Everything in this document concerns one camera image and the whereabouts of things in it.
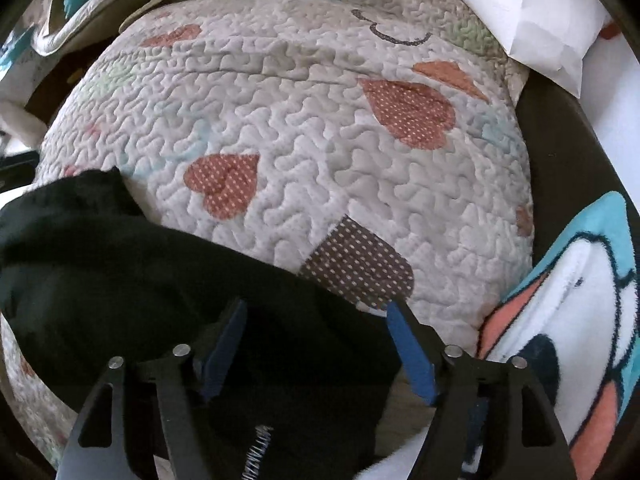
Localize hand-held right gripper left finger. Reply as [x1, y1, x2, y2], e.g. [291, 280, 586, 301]
[56, 298, 249, 480]

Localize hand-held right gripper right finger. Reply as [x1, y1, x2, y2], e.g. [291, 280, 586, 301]
[386, 300, 571, 480]

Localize black pants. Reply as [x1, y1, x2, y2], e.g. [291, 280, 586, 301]
[0, 166, 401, 480]

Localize cartoon print fleece blanket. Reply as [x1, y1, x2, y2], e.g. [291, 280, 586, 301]
[362, 191, 640, 480]

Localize quilted heart print bedspread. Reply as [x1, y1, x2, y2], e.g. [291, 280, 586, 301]
[0, 0, 535, 471]

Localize white pillow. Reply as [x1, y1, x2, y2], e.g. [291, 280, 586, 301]
[440, 0, 608, 98]

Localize white teal printed cloth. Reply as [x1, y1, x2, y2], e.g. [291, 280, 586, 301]
[0, 0, 173, 106]

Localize dark wooden bed frame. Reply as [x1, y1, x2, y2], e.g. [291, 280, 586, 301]
[512, 72, 628, 281]

